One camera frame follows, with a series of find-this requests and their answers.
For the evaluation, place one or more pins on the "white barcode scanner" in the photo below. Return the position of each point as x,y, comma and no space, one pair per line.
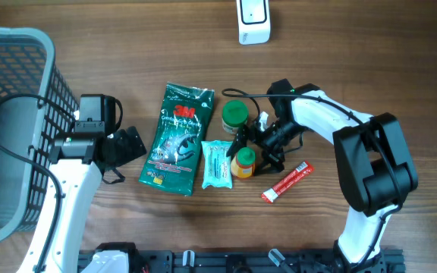
254,21

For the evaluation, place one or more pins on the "green 3M glove packet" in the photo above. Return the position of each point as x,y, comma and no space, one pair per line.
175,151

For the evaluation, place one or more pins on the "red snack packet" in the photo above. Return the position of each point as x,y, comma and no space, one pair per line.
299,173

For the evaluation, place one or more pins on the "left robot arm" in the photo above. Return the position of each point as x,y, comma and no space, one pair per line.
78,160

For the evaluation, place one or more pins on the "green lid small jar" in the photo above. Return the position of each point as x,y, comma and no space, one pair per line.
234,114

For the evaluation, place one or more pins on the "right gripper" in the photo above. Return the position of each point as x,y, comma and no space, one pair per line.
276,156

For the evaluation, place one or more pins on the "light green wipes pack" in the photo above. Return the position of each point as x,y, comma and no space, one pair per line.
217,165

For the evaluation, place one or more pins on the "grey plastic shopping basket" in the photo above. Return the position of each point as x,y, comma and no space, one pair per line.
35,102

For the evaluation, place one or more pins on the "red sauce bottle green cap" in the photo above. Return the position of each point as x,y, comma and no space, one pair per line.
243,163

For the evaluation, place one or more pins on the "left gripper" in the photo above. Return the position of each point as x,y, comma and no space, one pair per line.
132,144

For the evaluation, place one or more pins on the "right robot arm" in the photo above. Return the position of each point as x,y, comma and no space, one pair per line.
375,173

